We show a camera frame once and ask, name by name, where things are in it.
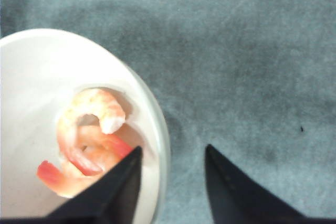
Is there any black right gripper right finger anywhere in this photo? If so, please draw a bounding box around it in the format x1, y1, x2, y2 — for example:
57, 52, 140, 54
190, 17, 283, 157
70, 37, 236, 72
204, 144, 308, 224

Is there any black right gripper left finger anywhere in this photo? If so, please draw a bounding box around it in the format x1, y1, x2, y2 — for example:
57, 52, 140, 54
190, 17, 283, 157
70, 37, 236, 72
47, 146, 142, 223

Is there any pink shrimp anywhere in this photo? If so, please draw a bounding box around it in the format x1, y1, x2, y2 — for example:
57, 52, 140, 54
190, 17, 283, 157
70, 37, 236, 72
57, 88, 126, 159
36, 133, 133, 198

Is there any beige ribbed bowl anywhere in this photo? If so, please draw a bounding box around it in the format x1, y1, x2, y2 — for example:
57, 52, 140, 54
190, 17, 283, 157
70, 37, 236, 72
1, 29, 171, 223

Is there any grey table cloth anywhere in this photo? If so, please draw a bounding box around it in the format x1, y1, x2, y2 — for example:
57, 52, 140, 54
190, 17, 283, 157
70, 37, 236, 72
1, 0, 335, 223

